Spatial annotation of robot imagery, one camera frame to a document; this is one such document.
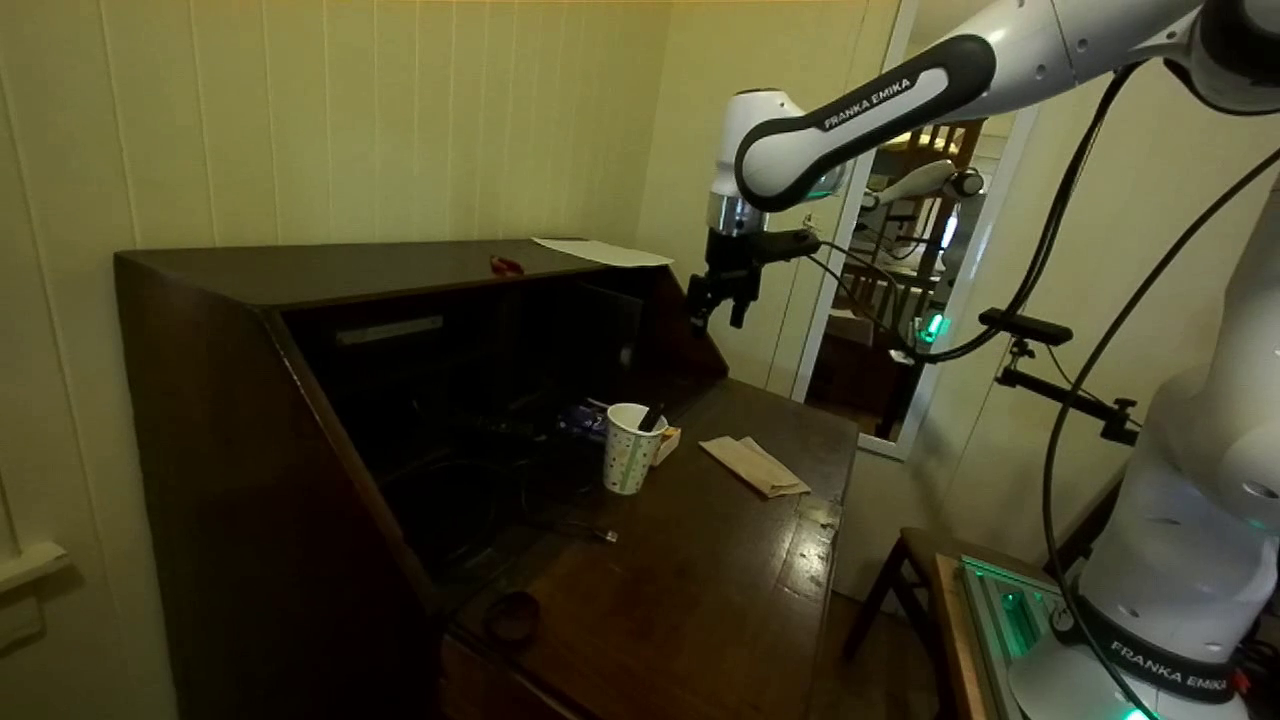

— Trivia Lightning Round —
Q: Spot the small wooden side table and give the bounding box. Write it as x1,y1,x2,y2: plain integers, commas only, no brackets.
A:
841,525,969,720

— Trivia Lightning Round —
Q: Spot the white paper sheet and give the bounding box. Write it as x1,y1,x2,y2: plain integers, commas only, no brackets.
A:
529,230,675,272

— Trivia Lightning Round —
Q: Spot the wooden chair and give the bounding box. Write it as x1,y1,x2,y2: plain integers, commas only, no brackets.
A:
852,125,987,352

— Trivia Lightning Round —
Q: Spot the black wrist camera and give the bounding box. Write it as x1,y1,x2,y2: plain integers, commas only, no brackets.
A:
757,229,825,266

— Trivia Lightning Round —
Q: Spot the beige folded paper sheet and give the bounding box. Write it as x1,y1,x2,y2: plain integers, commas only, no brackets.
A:
696,430,818,503

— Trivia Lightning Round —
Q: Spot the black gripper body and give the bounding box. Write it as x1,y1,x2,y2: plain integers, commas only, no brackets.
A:
702,218,774,295

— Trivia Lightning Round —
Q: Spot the white wall ledge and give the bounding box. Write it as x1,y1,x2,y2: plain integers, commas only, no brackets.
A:
0,535,73,601

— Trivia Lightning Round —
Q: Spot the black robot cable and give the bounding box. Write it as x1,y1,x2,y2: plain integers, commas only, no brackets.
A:
888,57,1151,369
1037,140,1280,720

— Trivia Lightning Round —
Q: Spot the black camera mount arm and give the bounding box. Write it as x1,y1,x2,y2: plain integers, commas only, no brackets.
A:
994,339,1146,452

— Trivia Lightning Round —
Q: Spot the black exterior camera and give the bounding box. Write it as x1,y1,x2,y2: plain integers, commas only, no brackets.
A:
975,303,1082,352

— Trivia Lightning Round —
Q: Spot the white door frame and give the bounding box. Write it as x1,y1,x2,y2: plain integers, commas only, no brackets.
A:
790,0,1058,464

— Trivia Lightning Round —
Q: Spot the dark ring-shaped object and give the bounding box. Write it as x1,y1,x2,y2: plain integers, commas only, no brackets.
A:
479,584,546,648

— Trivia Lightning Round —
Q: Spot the Rooster Bar paperback book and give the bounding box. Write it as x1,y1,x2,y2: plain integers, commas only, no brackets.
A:
556,391,689,467

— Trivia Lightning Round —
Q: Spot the green lit robot platform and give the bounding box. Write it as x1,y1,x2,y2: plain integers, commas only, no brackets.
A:
957,549,1280,720

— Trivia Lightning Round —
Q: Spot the dark wooden secretary desk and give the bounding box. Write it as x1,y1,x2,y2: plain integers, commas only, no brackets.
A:
114,236,866,720

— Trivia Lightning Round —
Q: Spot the white dotted paper cup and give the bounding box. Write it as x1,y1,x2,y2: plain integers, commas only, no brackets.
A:
600,399,668,498

